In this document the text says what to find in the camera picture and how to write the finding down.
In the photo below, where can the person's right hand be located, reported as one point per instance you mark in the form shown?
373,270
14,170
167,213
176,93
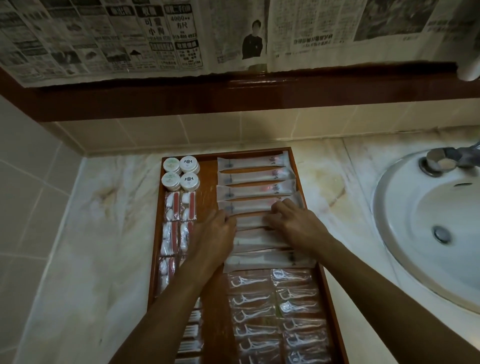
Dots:
300,228

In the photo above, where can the person's left hand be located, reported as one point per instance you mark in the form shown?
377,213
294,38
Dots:
215,240

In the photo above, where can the person's right fingers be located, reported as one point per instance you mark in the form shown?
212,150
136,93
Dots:
282,212

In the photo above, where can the person's left fingers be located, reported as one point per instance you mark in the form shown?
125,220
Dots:
228,225

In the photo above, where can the single white toothbrush sachet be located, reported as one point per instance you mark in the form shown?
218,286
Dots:
250,222

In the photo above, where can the person's left forearm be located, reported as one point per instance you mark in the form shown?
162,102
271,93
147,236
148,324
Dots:
168,318

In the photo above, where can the person's right forearm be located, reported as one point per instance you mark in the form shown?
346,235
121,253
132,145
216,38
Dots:
386,303

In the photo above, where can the wooden tray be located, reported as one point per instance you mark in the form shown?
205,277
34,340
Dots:
209,225

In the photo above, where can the row of toothbrush packets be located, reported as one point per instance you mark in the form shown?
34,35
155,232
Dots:
251,176

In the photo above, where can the group of cotton swab packets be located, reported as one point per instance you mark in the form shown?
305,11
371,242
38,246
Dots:
171,225

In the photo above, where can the round white jar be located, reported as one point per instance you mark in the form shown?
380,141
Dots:
171,180
172,165
189,182
189,164

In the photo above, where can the group of floss pick packets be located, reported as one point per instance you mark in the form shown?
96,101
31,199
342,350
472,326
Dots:
262,318

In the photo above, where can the stack of white comb packets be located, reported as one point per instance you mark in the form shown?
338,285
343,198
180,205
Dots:
190,332

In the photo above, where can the white ceramic sink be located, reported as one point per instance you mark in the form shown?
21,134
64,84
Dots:
416,210

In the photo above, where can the chrome sink drain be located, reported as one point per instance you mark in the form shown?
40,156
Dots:
442,234

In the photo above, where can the chrome faucet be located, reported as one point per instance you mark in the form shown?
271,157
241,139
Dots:
450,157

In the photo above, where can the newspaper sheet with large photo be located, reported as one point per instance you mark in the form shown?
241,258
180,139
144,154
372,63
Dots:
356,26

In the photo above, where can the newspaper sheet with small adverts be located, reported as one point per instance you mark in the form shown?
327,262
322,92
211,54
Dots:
112,37

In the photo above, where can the brown wooden frame ledge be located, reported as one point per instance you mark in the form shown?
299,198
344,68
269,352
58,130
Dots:
240,95

